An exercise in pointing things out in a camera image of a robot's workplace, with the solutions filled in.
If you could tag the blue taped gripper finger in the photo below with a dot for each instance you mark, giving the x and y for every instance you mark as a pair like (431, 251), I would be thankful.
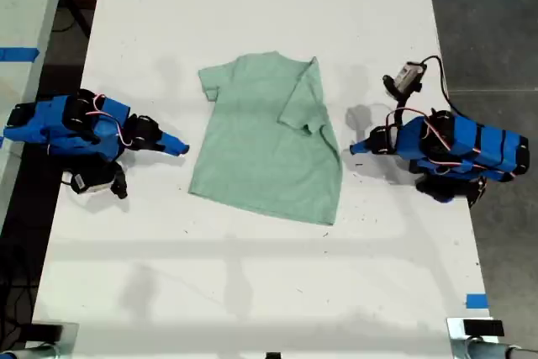
(362, 151)
(174, 150)
(362, 144)
(174, 141)

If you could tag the pale green T-shirt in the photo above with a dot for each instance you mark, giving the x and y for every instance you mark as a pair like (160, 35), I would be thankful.
(269, 149)

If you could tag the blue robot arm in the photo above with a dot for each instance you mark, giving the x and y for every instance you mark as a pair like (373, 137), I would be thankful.
(50, 123)
(483, 144)

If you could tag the long blue tape strip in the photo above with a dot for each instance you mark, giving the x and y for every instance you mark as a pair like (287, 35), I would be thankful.
(19, 54)

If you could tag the short blue tape strip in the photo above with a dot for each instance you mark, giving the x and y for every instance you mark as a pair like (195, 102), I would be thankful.
(477, 301)

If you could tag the metal table clamp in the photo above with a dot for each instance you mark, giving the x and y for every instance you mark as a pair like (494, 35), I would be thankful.
(456, 338)
(67, 338)

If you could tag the small black edge block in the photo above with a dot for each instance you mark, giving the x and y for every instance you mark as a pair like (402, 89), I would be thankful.
(273, 355)

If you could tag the curved black camera stalk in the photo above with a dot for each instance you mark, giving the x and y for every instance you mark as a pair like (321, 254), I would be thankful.
(402, 107)

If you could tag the short black camera stalk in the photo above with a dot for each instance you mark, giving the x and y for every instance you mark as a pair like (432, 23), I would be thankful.
(119, 184)

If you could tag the grey camera box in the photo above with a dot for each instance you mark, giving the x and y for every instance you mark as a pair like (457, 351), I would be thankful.
(405, 75)

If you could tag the black camera box with label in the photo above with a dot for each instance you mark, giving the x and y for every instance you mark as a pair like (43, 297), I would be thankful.
(86, 181)

